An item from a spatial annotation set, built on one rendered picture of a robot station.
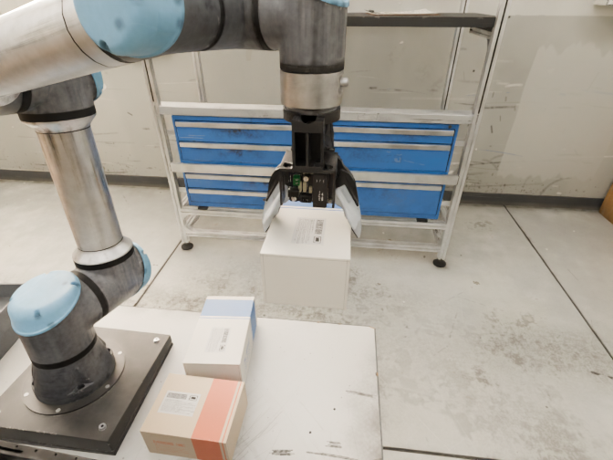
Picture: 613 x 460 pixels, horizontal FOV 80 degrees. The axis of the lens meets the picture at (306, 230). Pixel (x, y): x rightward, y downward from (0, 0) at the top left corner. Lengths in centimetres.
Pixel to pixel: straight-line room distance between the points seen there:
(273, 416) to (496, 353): 139
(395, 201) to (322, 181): 173
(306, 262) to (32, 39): 37
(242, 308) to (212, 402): 24
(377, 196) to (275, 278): 168
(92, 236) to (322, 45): 59
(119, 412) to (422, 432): 116
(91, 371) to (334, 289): 56
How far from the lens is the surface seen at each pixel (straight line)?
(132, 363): 94
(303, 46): 42
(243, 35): 46
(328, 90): 44
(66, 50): 45
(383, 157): 205
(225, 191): 224
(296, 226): 54
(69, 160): 77
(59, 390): 90
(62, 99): 74
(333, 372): 90
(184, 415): 79
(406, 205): 219
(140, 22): 35
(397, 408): 171
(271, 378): 89
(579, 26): 309
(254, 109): 200
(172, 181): 233
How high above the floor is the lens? 143
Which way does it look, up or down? 33 degrees down
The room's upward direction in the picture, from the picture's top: straight up
